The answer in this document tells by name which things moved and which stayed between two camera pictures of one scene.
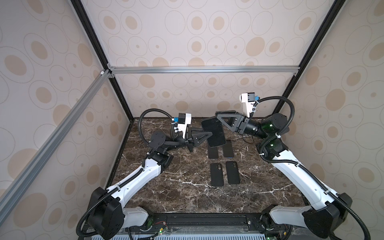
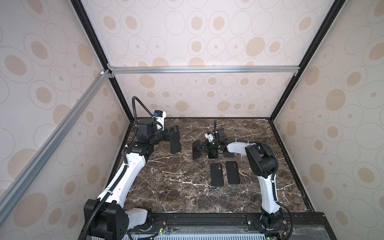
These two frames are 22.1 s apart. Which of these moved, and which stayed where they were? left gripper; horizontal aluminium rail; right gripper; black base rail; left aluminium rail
Moved: right gripper; left gripper
Stayed: left aluminium rail; horizontal aluminium rail; black base rail
